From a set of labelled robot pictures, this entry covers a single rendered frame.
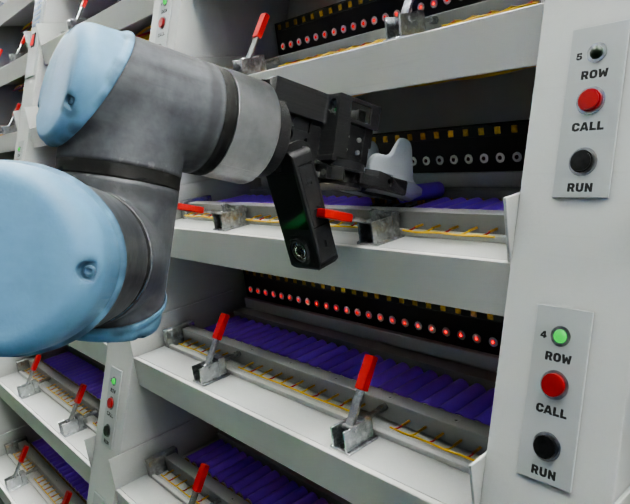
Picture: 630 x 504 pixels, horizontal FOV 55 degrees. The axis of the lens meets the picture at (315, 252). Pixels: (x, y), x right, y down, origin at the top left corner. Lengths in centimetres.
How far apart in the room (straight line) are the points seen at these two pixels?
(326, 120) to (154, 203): 20
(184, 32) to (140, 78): 56
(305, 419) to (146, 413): 38
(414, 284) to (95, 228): 32
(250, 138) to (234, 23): 58
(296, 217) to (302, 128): 8
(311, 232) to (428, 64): 19
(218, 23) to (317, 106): 50
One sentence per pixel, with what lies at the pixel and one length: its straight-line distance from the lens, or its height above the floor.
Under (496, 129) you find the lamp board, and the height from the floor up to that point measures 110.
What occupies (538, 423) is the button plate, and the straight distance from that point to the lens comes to 47.
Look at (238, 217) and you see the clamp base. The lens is 80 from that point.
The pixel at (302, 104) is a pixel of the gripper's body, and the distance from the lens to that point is 56.
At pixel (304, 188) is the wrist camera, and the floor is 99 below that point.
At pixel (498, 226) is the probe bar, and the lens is 55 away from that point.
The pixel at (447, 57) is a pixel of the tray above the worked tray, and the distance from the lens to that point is 58.
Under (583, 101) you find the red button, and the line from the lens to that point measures 48.
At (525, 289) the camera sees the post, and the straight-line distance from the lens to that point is 48.
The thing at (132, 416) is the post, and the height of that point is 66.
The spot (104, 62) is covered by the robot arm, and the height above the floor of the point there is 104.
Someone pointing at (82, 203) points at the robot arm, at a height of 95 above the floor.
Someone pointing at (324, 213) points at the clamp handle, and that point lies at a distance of 54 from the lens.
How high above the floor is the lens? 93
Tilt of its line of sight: 1 degrees up
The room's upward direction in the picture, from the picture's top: 8 degrees clockwise
